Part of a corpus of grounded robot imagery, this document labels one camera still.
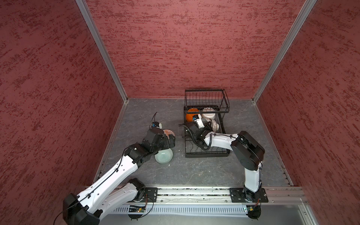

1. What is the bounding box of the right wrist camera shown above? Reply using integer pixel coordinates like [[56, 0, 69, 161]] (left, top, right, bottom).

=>
[[192, 114, 204, 128]]

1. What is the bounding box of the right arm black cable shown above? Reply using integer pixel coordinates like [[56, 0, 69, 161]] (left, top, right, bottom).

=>
[[178, 123, 214, 152]]

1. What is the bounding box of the corner aluminium profile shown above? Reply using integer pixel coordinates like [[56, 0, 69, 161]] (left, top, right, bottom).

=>
[[252, 0, 317, 105], [76, 0, 128, 104]]

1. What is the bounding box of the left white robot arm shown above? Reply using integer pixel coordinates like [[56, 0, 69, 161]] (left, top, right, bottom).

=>
[[61, 127, 176, 225]]

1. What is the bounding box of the black wire dish rack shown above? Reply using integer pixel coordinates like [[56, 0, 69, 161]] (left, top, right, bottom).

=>
[[182, 89, 230, 158]]

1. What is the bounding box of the white lattice patterned bowl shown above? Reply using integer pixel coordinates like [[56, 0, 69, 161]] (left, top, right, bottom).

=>
[[210, 119, 219, 133]]

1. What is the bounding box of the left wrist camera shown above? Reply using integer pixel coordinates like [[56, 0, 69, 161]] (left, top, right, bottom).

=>
[[151, 121, 162, 129]]

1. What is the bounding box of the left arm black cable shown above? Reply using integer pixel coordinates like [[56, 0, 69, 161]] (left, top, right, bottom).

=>
[[52, 112, 158, 225]]

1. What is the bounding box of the red patterned bowl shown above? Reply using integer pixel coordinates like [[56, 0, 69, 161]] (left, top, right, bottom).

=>
[[163, 129, 175, 140]]

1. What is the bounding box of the grey green patterned bowl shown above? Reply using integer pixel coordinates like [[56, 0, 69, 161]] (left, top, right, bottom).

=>
[[202, 118, 212, 127]]

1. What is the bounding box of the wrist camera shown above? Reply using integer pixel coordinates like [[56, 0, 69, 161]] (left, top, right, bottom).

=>
[[151, 121, 162, 129], [192, 114, 204, 128]]

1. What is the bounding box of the left corner aluminium profile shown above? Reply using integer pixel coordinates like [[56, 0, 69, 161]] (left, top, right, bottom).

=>
[[76, 0, 128, 104]]

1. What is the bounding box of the orange square bowl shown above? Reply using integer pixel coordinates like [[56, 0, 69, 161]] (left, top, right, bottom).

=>
[[185, 108, 200, 122]]

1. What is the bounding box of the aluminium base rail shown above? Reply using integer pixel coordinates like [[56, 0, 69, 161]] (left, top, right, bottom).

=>
[[80, 185, 308, 203]]

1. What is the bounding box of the right corner aluminium profile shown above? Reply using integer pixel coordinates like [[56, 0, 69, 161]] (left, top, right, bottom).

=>
[[252, 0, 317, 105]]

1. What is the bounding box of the perforated cable duct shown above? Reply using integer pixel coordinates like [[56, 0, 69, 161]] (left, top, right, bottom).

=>
[[111, 204, 248, 217]]

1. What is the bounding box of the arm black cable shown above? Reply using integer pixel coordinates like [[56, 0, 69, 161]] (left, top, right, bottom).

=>
[[178, 123, 214, 152], [52, 112, 158, 225]]

